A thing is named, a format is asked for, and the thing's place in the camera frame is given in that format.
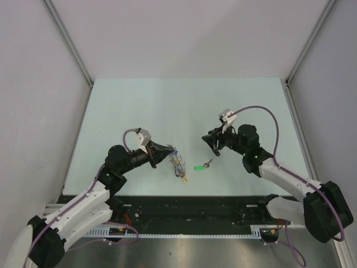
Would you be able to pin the aluminium frame right post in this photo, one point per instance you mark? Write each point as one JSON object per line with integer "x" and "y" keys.
{"x": 308, "y": 45}

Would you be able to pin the aluminium frame post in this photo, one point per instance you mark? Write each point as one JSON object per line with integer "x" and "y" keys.
{"x": 308, "y": 45}
{"x": 67, "y": 40}

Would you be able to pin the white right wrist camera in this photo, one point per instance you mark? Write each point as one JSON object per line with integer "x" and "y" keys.
{"x": 227, "y": 118}

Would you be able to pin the white slotted cable duct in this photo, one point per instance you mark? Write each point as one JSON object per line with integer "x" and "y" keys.
{"x": 103, "y": 232}

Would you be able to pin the silver disc keyring organiser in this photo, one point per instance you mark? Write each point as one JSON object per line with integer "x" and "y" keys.
{"x": 178, "y": 164}

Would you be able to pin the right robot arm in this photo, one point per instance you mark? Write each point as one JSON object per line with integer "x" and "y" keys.
{"x": 320, "y": 207}

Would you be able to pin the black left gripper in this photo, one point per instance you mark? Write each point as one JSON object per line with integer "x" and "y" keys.
{"x": 157, "y": 152}

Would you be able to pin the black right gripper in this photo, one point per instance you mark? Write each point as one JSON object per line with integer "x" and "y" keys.
{"x": 216, "y": 135}

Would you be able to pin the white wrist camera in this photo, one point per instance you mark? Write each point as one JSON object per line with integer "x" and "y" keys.
{"x": 143, "y": 137}
{"x": 227, "y": 118}

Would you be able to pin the silver key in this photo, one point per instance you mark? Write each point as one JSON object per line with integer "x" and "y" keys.
{"x": 207, "y": 164}

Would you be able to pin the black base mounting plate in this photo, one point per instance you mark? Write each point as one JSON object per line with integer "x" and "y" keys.
{"x": 193, "y": 215}

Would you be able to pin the aluminium frame left post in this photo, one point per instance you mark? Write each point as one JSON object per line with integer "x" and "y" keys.
{"x": 67, "y": 40}

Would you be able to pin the green key tag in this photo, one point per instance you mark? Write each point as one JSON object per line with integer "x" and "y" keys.
{"x": 199, "y": 168}

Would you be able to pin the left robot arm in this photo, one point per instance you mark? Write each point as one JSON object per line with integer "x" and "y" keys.
{"x": 54, "y": 234}

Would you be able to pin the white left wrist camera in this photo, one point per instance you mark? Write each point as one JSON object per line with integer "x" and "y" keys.
{"x": 143, "y": 137}

